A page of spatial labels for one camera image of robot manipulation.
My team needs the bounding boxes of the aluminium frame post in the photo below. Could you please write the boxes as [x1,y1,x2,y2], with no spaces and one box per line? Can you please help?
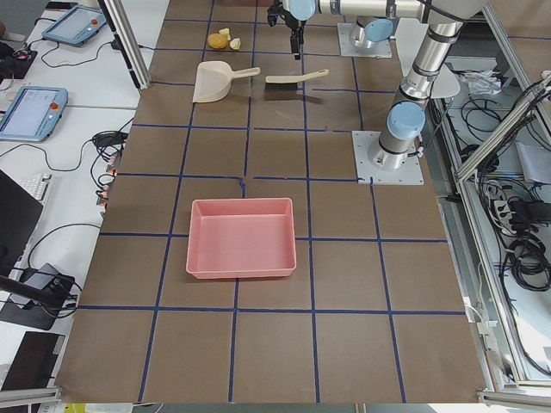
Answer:
[98,0,152,90]

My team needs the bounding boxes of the white power strip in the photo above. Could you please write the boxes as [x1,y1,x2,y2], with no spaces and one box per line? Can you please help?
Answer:
[491,200,516,237]

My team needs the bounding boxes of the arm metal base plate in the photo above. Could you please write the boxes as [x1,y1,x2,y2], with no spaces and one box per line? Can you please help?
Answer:
[337,19,393,59]
[352,131,424,186]

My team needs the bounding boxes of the blue teach pendant near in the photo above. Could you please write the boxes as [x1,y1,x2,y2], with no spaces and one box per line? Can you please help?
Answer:
[1,86,68,142]

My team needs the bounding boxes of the pink plastic bin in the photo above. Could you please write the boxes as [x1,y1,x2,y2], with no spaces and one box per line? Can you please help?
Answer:
[186,198,297,280]

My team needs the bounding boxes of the beige hand brush black bristles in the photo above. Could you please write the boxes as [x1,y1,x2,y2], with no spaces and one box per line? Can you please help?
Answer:
[264,69,330,91]

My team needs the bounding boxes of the blue teach pendant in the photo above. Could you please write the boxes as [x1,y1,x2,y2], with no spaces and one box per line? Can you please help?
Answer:
[42,5,107,47]
[1,86,68,142]

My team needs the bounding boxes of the brown potato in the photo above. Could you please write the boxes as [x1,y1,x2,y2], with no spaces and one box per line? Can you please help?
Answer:
[207,33,229,50]

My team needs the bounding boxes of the black laptop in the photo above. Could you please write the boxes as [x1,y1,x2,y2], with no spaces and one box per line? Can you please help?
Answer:
[0,171,43,276]

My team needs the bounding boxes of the beige plastic dustpan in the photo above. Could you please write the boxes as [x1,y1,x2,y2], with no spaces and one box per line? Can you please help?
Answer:
[193,61,261,103]

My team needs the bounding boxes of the pale bread chunk with crust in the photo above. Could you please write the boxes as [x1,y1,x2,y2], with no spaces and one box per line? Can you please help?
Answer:
[229,38,241,51]

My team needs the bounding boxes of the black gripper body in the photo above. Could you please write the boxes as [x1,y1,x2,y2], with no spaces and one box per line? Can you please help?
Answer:
[266,0,305,31]

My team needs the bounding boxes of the blue teach pendant far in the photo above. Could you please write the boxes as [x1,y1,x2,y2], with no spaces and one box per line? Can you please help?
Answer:
[42,5,107,47]

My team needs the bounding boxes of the crumpled white paper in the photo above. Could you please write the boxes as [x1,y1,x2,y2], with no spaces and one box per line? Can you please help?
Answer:
[461,71,501,96]

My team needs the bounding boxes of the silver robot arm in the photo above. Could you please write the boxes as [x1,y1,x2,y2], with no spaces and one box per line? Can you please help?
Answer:
[267,1,486,171]
[349,16,393,49]

